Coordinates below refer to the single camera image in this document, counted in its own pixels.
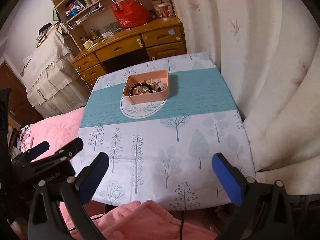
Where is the brown wooden door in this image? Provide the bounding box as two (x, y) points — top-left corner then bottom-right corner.
(0, 61), (44, 127)

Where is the pink blanket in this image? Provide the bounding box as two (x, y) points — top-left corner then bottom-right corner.
(21, 107), (218, 240)

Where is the patterned teal white tablecloth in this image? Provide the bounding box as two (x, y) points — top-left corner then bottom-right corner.
(72, 53), (255, 211)

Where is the wooden desk with drawers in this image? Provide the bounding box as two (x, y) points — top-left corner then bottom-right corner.
(72, 17), (187, 89)

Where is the wooden shelf hutch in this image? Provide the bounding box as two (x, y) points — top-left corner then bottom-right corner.
(41, 0), (168, 43)

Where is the black bead bracelet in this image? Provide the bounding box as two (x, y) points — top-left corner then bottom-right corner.
(128, 82), (156, 96)

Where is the white lace furniture cover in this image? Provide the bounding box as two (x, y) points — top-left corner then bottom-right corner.
(20, 26), (90, 118)

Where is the red plastic bag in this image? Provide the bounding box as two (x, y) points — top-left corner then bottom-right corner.
(110, 0), (153, 29)

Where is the pink plastic tray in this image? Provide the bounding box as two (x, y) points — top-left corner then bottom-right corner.
(123, 69), (170, 105)

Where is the red patterned cup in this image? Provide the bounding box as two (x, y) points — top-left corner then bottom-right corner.
(158, 3), (170, 18)

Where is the cream floral curtain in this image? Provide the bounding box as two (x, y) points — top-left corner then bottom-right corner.
(172, 0), (319, 195)

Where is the silver chain jewelry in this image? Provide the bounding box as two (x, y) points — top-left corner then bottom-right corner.
(146, 79), (166, 93)

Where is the black cable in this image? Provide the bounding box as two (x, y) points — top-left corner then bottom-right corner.
(178, 209), (186, 240)

